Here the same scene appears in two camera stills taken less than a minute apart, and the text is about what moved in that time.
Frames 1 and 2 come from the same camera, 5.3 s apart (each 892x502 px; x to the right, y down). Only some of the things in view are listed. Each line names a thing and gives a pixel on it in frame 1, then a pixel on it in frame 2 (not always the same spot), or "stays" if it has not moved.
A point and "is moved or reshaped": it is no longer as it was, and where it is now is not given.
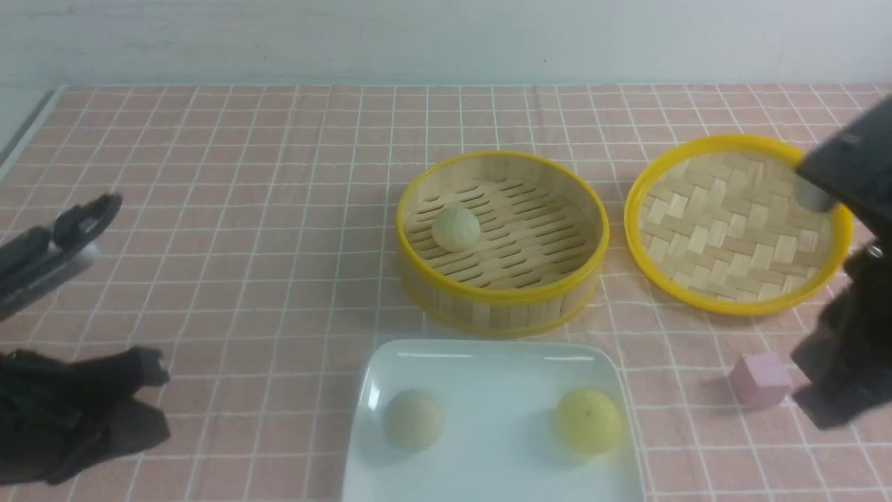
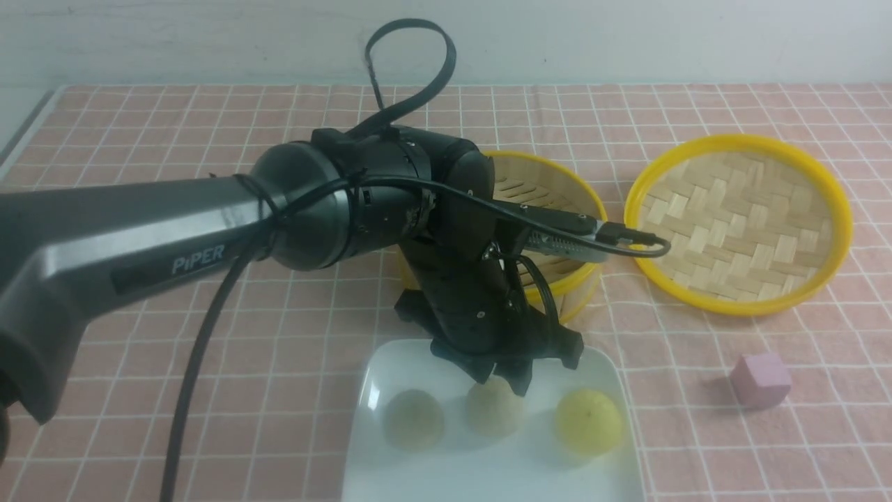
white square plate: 500,441 stays
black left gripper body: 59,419 to 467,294
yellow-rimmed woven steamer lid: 716,224 stays
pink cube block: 761,380 stays
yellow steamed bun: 588,421 stays
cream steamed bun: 456,227 is moved or reshaped
